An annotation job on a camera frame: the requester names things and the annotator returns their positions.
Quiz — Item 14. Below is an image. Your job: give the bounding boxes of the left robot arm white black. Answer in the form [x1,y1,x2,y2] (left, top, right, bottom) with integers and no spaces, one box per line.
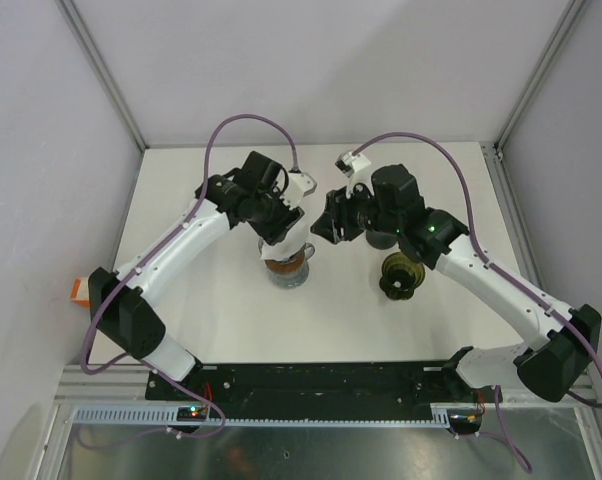
[88,151,317,400]

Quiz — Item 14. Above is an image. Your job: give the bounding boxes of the orange white box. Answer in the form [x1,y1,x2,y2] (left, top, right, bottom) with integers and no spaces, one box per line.
[70,277,90,309]

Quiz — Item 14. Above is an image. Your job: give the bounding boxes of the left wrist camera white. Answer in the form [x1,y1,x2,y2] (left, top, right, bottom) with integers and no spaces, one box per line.
[281,172,317,209]

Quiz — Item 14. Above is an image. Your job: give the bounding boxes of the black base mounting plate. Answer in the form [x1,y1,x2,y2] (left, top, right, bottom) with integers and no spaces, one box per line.
[145,361,494,419]

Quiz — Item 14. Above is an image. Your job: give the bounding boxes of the aluminium frame post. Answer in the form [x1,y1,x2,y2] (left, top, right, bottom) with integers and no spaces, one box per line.
[55,0,148,153]
[493,0,591,151]

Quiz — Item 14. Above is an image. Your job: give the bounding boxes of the brown wooden dripper ring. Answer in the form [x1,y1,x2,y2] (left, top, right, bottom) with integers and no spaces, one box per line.
[263,257,302,275]

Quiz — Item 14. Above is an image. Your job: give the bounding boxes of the right aluminium frame post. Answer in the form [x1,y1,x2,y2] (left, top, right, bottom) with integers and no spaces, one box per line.
[493,0,591,151]

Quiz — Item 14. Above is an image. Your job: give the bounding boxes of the olive green dripper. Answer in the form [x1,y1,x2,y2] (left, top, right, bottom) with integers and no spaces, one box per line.
[379,252,426,301]

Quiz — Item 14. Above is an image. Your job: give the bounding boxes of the red black coffee dripper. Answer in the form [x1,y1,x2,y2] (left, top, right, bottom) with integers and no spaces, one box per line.
[366,231,397,250]

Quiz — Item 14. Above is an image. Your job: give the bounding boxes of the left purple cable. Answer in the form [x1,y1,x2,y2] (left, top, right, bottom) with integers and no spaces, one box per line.
[75,114,302,449]

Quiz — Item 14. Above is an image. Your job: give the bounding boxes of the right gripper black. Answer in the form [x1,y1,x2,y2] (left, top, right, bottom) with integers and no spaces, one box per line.
[310,179,401,246]

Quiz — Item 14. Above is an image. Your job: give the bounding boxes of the white paper coffee filter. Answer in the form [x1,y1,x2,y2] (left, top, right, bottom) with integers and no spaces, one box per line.
[258,220,310,262]

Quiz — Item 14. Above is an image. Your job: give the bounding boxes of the purple cable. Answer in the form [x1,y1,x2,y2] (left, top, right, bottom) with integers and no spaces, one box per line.
[350,132,602,474]
[75,114,302,449]

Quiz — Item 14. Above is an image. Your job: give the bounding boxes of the clear glass carafe server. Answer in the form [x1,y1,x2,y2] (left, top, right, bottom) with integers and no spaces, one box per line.
[264,243,315,289]

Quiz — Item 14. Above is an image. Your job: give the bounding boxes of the grey cable duct rail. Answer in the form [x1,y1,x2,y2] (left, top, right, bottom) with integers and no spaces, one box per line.
[73,405,450,429]

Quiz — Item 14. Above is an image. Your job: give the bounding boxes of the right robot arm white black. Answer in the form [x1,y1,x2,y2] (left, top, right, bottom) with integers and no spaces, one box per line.
[310,165,601,402]

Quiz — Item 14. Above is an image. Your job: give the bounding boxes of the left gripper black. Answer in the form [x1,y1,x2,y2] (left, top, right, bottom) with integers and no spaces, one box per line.
[248,182,303,246]

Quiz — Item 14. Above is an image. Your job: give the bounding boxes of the left aluminium frame post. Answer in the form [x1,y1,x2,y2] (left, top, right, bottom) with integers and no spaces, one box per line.
[55,0,148,153]

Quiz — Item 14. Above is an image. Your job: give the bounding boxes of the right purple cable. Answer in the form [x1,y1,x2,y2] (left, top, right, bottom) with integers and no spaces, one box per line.
[350,132,602,474]

